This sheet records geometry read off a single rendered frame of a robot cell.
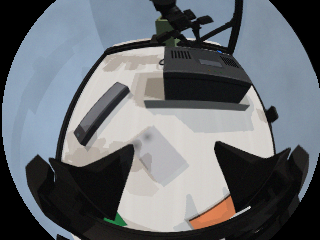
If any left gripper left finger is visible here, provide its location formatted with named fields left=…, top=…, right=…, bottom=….
left=48, top=144, right=135, bottom=221

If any orange flat rectangular slab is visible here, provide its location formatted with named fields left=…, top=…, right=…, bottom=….
left=189, top=194, right=236, bottom=229

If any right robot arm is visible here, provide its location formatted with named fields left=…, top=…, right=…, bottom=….
left=152, top=0, right=196, bottom=30

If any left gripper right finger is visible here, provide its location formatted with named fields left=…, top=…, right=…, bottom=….
left=214, top=141, right=291, bottom=213

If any green flat square tile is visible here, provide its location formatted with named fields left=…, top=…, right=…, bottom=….
left=104, top=212, right=127, bottom=226

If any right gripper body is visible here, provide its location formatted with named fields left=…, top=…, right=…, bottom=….
left=156, top=8, right=214, bottom=44

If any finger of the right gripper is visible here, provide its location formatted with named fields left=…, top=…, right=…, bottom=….
left=173, top=34, right=193, bottom=48
left=192, top=27, right=202, bottom=48

